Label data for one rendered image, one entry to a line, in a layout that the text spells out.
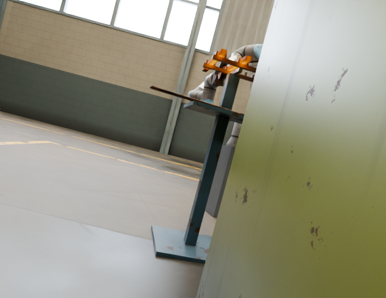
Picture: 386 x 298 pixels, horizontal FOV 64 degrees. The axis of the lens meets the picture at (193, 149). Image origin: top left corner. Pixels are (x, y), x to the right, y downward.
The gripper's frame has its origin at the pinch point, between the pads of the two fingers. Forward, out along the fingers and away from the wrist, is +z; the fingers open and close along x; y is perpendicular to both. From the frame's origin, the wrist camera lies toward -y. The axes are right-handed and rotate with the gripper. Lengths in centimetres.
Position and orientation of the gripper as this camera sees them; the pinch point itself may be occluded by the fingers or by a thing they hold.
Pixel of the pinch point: (225, 70)
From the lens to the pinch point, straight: 191.7
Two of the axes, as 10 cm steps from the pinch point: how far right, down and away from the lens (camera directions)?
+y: -2.5, 9.7, 0.3
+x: -9.5, -2.4, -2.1
